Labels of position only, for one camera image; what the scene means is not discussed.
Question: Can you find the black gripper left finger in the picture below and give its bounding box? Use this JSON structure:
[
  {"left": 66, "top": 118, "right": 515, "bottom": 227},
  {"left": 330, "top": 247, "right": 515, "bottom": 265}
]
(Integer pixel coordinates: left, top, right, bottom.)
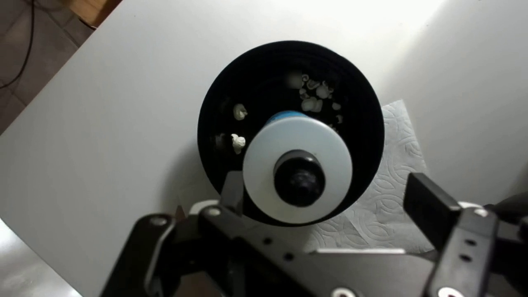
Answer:
[{"left": 175, "top": 171, "right": 308, "bottom": 297}]

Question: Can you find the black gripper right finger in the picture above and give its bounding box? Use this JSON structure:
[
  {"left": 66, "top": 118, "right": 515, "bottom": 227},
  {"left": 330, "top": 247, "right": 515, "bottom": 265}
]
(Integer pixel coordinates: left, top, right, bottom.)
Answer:
[{"left": 404, "top": 172, "right": 498, "bottom": 297}]

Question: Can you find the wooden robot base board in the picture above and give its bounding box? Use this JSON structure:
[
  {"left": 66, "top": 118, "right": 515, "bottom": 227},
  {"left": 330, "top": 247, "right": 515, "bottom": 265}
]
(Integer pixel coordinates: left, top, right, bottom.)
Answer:
[{"left": 63, "top": 0, "right": 122, "bottom": 27}]

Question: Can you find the black bowl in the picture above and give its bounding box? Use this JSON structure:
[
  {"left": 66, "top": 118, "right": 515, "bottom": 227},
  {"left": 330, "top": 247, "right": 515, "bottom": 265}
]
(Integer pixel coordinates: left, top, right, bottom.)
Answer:
[{"left": 196, "top": 40, "right": 384, "bottom": 225}]

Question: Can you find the white paper towel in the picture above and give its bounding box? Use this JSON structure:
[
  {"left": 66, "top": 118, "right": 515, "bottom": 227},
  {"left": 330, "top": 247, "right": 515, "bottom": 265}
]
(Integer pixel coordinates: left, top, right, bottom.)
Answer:
[{"left": 305, "top": 100, "right": 432, "bottom": 253}]

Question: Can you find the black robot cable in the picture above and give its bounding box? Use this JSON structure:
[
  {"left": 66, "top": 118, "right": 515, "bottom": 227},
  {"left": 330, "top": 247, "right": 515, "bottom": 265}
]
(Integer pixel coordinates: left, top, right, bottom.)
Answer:
[{"left": 0, "top": 0, "right": 38, "bottom": 92}]

